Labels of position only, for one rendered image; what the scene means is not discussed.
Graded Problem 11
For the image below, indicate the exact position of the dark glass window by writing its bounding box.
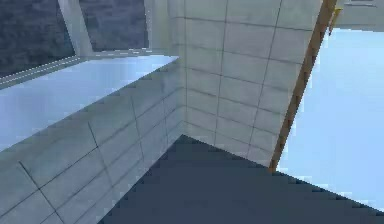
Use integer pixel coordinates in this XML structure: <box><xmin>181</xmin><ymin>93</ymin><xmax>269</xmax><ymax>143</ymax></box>
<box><xmin>0</xmin><ymin>0</ymin><xmax>181</xmax><ymax>90</ymax></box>

